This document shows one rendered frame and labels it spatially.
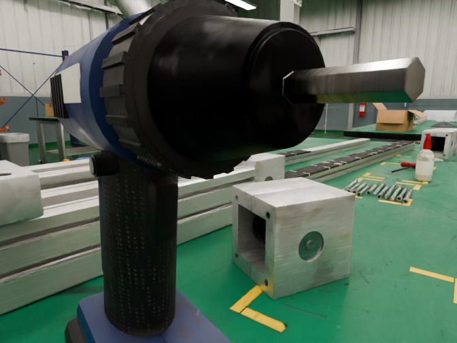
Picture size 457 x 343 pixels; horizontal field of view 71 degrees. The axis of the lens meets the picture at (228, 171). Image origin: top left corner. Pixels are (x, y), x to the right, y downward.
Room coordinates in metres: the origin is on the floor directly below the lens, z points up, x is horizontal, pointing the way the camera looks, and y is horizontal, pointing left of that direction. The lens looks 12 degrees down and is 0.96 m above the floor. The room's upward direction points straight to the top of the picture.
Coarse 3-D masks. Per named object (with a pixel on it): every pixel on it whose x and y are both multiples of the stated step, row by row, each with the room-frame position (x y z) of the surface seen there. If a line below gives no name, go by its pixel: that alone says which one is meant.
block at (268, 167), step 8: (248, 160) 0.53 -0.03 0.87; (256, 160) 0.53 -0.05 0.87; (264, 160) 0.54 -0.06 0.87; (272, 160) 0.55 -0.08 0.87; (280, 160) 0.57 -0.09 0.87; (256, 168) 0.52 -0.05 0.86; (264, 168) 0.54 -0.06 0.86; (272, 168) 0.55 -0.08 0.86; (280, 168) 0.57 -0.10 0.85; (256, 176) 0.52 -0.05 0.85; (264, 176) 0.54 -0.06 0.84; (272, 176) 0.56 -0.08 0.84; (280, 176) 0.57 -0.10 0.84
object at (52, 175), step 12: (36, 168) 0.52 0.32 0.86; (48, 168) 0.53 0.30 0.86; (60, 168) 0.54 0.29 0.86; (72, 168) 0.51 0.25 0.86; (84, 168) 0.51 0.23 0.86; (48, 180) 0.46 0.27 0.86; (60, 180) 0.47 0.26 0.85; (72, 180) 0.50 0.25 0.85; (84, 180) 0.51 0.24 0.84; (96, 180) 0.53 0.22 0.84
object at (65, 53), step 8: (0, 48) 6.69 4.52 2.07; (64, 56) 7.71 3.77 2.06; (0, 72) 6.08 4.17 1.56; (16, 80) 6.88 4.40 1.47; (32, 96) 7.07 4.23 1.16; (0, 104) 6.15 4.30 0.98; (24, 104) 6.94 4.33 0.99; (16, 112) 6.80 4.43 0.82; (8, 120) 6.67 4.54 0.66; (8, 128) 6.09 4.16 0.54; (72, 136) 7.68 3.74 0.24; (72, 144) 7.79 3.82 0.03; (80, 144) 7.57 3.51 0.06; (0, 152) 6.37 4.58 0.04
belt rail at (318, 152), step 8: (336, 144) 1.29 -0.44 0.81; (344, 144) 1.31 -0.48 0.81; (352, 144) 1.37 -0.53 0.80; (360, 144) 1.44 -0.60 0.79; (368, 144) 1.50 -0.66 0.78; (312, 152) 1.11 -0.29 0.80; (320, 152) 1.17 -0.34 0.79; (328, 152) 1.20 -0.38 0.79; (336, 152) 1.25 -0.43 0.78; (288, 160) 1.01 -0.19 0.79; (296, 160) 1.03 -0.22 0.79; (304, 160) 1.07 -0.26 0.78
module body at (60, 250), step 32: (64, 192) 0.37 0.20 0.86; (96, 192) 0.40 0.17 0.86; (192, 192) 0.43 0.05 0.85; (224, 192) 0.47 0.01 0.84; (32, 224) 0.28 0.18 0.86; (64, 224) 0.30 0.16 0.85; (96, 224) 0.32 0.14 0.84; (192, 224) 0.42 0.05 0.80; (224, 224) 0.47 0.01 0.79; (0, 256) 0.26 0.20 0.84; (32, 256) 0.28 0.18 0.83; (64, 256) 0.31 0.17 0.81; (96, 256) 0.32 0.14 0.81; (0, 288) 0.25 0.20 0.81; (32, 288) 0.27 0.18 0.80; (64, 288) 0.29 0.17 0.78
